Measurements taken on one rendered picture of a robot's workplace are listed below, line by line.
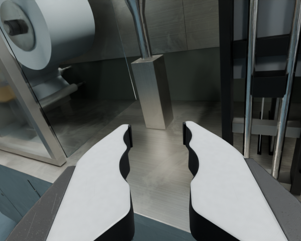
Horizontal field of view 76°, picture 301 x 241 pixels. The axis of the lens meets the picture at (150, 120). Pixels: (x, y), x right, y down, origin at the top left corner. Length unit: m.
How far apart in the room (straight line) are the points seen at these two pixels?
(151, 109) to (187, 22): 0.38
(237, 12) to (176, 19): 0.51
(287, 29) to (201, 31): 0.50
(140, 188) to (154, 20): 0.68
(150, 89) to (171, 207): 0.40
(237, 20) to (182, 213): 0.41
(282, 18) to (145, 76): 0.43
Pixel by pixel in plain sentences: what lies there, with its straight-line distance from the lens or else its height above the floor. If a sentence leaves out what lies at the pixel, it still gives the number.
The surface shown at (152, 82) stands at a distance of 0.69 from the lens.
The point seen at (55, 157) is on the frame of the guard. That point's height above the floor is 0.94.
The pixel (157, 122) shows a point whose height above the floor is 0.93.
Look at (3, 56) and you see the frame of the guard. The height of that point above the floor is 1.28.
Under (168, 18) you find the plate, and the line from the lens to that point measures 0.90.
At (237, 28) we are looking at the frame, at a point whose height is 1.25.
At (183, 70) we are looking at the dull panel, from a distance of 0.93.
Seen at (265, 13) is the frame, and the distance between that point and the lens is 0.41.
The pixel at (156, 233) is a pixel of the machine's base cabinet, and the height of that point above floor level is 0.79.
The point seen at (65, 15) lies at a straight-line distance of 0.82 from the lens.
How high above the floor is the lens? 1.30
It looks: 28 degrees down
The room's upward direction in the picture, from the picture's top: 13 degrees counter-clockwise
